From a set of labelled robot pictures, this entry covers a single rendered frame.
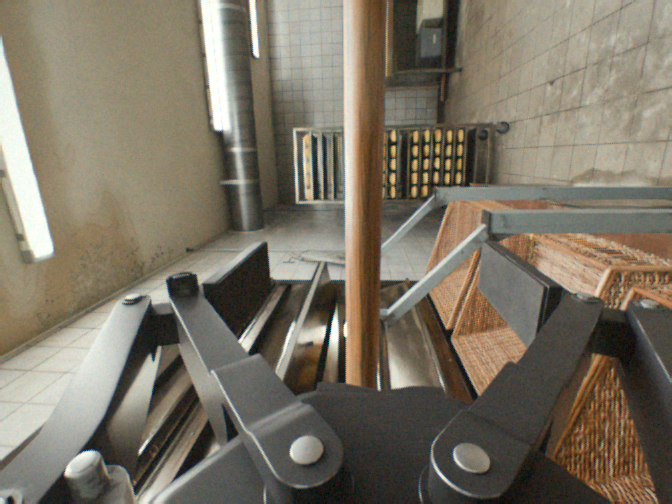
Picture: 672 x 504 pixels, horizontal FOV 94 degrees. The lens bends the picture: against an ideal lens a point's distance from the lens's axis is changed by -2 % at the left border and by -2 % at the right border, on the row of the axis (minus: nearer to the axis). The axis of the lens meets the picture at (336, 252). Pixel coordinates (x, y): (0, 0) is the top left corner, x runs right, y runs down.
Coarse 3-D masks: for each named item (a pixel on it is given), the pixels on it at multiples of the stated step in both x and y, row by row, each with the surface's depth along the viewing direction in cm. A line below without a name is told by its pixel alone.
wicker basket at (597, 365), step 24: (648, 288) 52; (600, 360) 57; (600, 384) 59; (576, 408) 60; (600, 408) 60; (624, 408) 59; (576, 432) 61; (624, 432) 61; (552, 456) 63; (576, 456) 63; (600, 456) 62; (624, 456) 62; (600, 480) 64; (624, 480) 63; (648, 480) 61
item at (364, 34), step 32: (352, 0) 21; (384, 0) 21; (352, 32) 22; (384, 32) 22; (352, 64) 22; (384, 64) 22; (352, 96) 23; (384, 96) 23; (352, 128) 23; (352, 160) 24; (352, 192) 25; (352, 224) 25; (352, 256) 26; (352, 288) 27; (352, 320) 28; (352, 352) 29
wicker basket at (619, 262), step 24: (504, 240) 112; (528, 240) 111; (552, 240) 78; (576, 240) 80; (600, 240) 79; (552, 264) 101; (600, 264) 61; (624, 264) 60; (648, 264) 61; (576, 288) 90; (600, 288) 60; (624, 288) 60; (480, 312) 120; (456, 336) 123; (480, 336) 120; (504, 336) 116; (480, 360) 107; (504, 360) 104; (480, 384) 98; (600, 432) 68
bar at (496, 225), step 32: (448, 192) 106; (480, 192) 106; (512, 192) 105; (544, 192) 104; (576, 192) 103; (608, 192) 102; (640, 192) 101; (512, 224) 61; (544, 224) 60; (576, 224) 60; (608, 224) 59; (640, 224) 59; (448, 256) 66; (416, 288) 67; (384, 320) 68; (384, 352) 57; (384, 384) 49
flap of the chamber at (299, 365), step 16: (320, 272) 164; (320, 288) 154; (304, 304) 130; (320, 304) 147; (304, 320) 117; (320, 320) 141; (304, 336) 113; (320, 336) 135; (288, 352) 98; (304, 352) 109; (320, 352) 129; (288, 368) 91; (304, 368) 105; (288, 384) 89; (304, 384) 102
